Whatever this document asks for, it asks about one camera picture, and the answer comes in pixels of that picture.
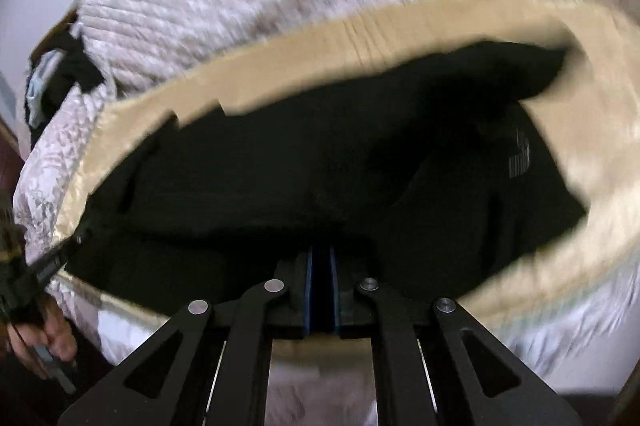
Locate black pants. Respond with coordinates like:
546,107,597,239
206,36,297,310
66,41,585,316

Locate person's left hand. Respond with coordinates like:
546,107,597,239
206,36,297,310
1,293,77,380

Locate dark clothes pile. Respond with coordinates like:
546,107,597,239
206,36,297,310
24,29,104,148

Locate golden satin bed sheet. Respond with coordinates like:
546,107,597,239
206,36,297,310
52,0,639,363

